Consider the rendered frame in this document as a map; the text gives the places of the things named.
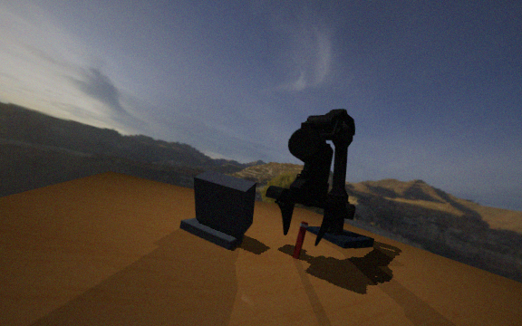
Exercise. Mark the red peg with white end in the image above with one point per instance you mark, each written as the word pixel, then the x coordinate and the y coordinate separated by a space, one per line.
pixel 300 240

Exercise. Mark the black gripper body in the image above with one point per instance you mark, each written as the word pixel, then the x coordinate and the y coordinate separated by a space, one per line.
pixel 337 209

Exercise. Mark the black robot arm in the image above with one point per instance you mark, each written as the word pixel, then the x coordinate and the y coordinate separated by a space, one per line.
pixel 309 145

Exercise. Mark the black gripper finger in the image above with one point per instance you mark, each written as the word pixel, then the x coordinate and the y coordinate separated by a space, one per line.
pixel 327 221
pixel 287 211

